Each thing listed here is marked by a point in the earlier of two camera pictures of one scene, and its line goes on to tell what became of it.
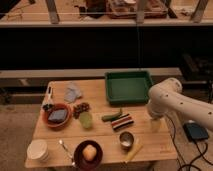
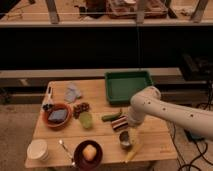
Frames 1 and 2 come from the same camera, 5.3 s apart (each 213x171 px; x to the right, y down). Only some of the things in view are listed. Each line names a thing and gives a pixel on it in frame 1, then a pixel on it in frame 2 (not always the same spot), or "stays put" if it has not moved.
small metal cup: x=126 y=139 stays put
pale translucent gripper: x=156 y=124 → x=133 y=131
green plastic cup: x=86 y=120 stays put
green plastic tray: x=128 y=87 stays put
